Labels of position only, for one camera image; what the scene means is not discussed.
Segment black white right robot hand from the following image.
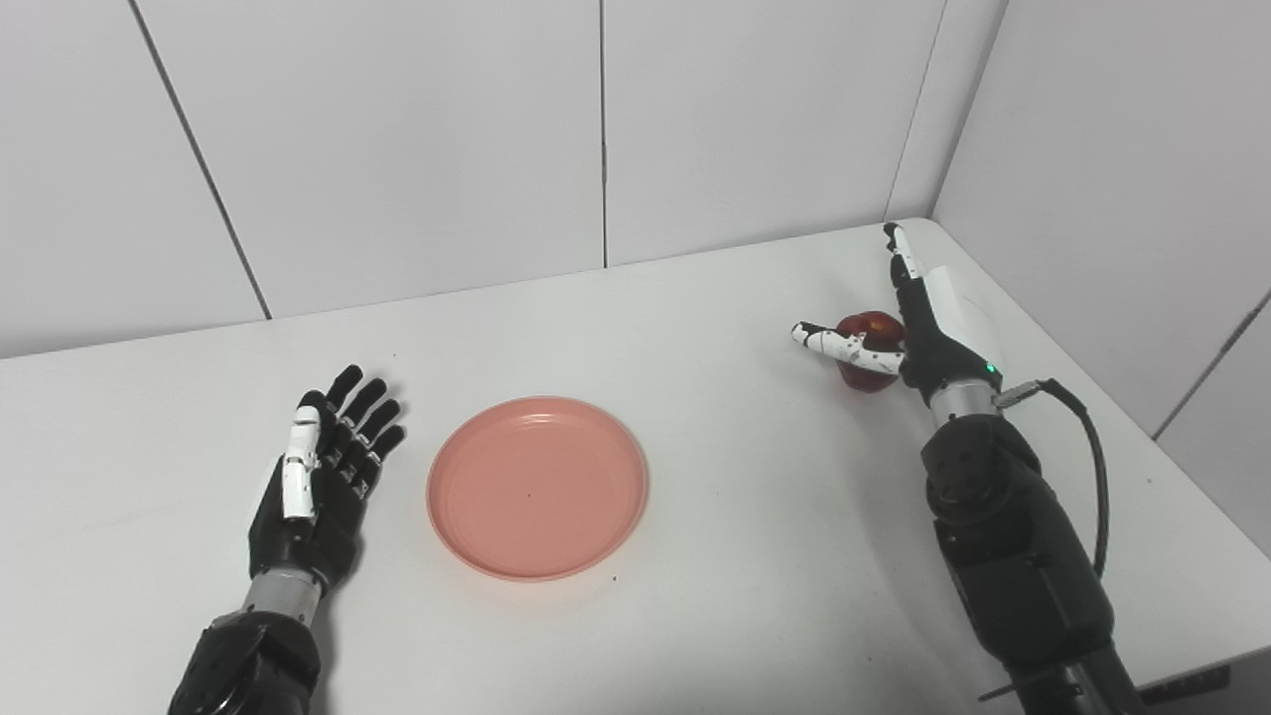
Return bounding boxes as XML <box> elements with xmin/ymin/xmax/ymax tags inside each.
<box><xmin>791</xmin><ymin>222</ymin><xmax>1004</xmax><ymax>406</ymax></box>

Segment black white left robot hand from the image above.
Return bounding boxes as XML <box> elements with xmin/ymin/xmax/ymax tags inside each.
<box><xmin>248</xmin><ymin>364</ymin><xmax>407</xmax><ymax>594</ymax></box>

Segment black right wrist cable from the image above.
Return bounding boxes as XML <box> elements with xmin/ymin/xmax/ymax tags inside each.
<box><xmin>993</xmin><ymin>378</ymin><xmax>1110</xmax><ymax>579</ymax></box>

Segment black table frame bar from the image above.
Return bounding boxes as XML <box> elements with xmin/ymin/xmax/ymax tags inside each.
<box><xmin>1140</xmin><ymin>663</ymin><xmax>1232</xmax><ymax>708</ymax></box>

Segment red apple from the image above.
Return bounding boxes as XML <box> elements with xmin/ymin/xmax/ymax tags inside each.
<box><xmin>835</xmin><ymin>311</ymin><xmax>907</xmax><ymax>394</ymax></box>

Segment pink round plate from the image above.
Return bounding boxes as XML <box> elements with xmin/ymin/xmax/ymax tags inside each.
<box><xmin>426</xmin><ymin>396</ymin><xmax>650</xmax><ymax>583</ymax></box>

